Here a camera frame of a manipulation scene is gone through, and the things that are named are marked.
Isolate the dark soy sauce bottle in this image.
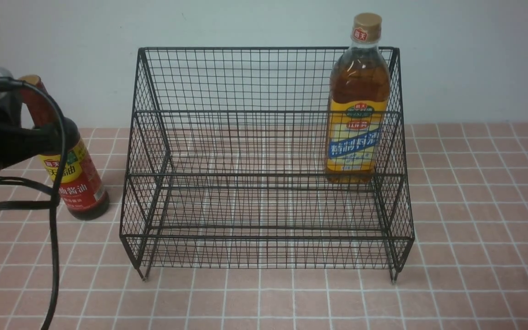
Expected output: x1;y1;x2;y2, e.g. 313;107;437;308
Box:
20;90;110;220

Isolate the amber cooking wine bottle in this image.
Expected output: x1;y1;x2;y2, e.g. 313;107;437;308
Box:
325;12;391;184

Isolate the black cable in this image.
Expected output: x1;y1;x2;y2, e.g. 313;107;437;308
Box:
0;78;68;330

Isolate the black wire mesh shelf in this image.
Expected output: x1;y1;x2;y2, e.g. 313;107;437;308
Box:
119;46;415;282

